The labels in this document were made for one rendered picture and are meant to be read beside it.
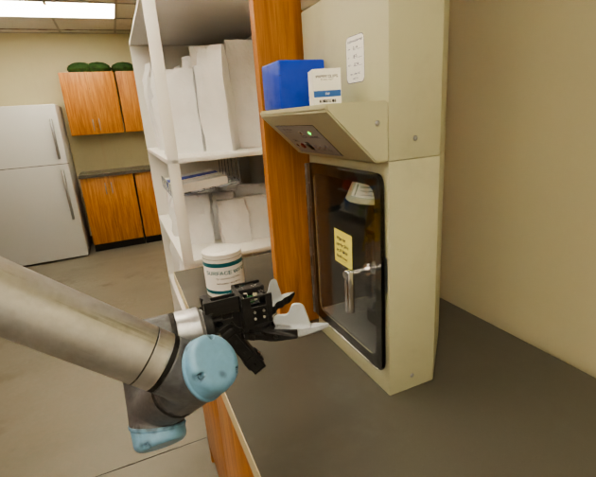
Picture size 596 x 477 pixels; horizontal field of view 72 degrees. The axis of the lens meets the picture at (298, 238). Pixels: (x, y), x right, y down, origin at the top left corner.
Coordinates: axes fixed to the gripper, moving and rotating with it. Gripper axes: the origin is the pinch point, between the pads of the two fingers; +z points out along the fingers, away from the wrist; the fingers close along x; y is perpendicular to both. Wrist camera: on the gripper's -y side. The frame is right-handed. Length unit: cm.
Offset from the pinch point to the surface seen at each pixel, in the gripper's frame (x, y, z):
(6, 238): 483, -76, -161
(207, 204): 131, -3, 7
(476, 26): 19, 53, 57
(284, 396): 5.0, -20.4, -5.2
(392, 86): -5.4, 38.6, 14.4
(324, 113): -4.3, 35.3, 2.6
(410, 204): -5.4, 18.5, 18.3
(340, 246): 10.8, 7.4, 12.5
